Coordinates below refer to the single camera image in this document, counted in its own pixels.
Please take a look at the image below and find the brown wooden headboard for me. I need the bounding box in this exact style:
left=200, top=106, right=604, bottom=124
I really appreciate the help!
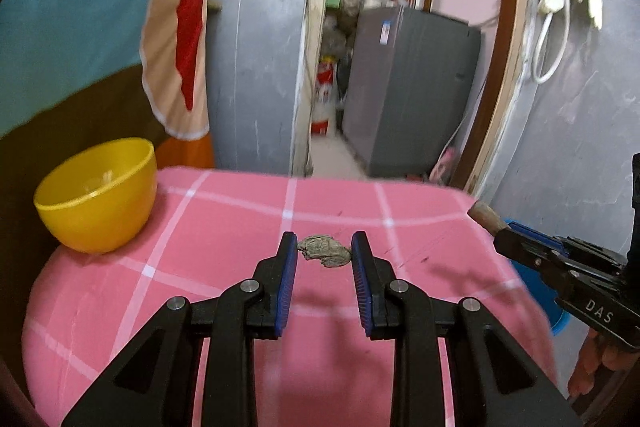
left=0, top=62, right=173, bottom=258

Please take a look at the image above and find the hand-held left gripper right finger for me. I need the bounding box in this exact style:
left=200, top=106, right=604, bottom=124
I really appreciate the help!
left=351, top=231, right=583, bottom=427

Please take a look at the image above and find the yellow plastic bowl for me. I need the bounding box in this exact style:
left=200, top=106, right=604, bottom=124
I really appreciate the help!
left=34, top=137, right=158, bottom=255

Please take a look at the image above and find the pink checked tablecloth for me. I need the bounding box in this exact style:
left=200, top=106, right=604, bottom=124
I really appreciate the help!
left=22, top=166, right=558, bottom=427

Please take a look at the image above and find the cream red orange cloth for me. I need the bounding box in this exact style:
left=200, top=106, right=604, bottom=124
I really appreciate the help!
left=139, top=0, right=217, bottom=170

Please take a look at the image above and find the light blue cloth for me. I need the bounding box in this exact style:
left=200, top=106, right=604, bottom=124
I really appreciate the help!
left=0, top=0, right=156, bottom=138

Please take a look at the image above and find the grey refrigerator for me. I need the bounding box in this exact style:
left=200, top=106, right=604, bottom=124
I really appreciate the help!
left=341, top=4, right=482, bottom=180

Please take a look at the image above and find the white worn door frame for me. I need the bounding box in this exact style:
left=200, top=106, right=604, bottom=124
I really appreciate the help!
left=291, top=0, right=342, bottom=178

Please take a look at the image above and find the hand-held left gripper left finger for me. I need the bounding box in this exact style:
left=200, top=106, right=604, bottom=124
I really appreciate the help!
left=60, top=231, right=299, bottom=427

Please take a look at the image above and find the brown wooden door frame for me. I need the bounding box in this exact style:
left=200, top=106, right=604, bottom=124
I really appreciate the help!
left=451, top=0, right=535, bottom=198

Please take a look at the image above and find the white looped cord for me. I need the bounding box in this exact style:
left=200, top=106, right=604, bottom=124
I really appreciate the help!
left=531, top=0, right=574, bottom=84

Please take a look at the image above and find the grey scrap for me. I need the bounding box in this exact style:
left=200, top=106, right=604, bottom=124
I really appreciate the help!
left=297, top=234, right=352, bottom=269

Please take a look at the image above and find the blue plastic bucket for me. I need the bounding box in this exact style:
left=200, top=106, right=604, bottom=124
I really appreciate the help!
left=505, top=252, right=572, bottom=338

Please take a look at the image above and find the white red sack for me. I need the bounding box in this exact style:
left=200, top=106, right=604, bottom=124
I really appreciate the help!
left=311, top=56, right=337, bottom=136

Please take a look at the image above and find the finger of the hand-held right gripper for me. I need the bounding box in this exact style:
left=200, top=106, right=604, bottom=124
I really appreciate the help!
left=504, top=221, right=627, bottom=280
left=492, top=229, right=622, bottom=304

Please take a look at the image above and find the white power cable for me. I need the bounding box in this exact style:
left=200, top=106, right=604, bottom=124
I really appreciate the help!
left=439, top=72, right=483, bottom=164

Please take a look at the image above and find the person's right hand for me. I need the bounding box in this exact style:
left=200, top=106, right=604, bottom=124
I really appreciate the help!
left=567, top=327, right=628, bottom=400

